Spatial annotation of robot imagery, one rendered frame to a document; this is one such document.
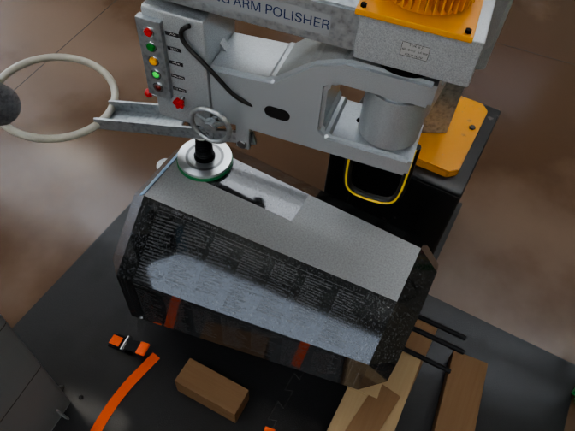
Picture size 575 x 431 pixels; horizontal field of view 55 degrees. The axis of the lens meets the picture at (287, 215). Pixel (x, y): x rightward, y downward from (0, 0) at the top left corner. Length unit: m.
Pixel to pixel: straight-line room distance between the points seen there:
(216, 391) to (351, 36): 1.59
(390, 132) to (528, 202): 1.96
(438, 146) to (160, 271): 1.26
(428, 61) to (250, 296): 1.03
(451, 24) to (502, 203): 2.15
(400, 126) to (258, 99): 0.43
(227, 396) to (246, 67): 1.38
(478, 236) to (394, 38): 1.97
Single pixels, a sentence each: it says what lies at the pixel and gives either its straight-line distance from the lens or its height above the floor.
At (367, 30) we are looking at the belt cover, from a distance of 1.43.
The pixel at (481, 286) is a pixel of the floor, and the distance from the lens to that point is 3.05.
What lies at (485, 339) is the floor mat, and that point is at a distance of 2.89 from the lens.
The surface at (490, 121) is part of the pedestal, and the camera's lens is 2.72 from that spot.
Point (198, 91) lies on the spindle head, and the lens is 1.80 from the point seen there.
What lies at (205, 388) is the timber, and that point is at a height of 0.14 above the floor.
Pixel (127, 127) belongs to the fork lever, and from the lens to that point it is 2.20.
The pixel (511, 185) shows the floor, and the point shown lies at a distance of 3.56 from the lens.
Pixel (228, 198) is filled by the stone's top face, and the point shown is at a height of 0.83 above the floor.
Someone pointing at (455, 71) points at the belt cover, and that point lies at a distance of 1.45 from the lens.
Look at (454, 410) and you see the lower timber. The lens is 2.62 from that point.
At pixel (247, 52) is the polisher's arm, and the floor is 1.39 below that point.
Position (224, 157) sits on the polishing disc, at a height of 0.85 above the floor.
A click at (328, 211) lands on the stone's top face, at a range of 2.06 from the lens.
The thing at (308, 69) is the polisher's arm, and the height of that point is 1.48.
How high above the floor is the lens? 2.45
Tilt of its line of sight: 53 degrees down
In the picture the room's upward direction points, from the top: 5 degrees clockwise
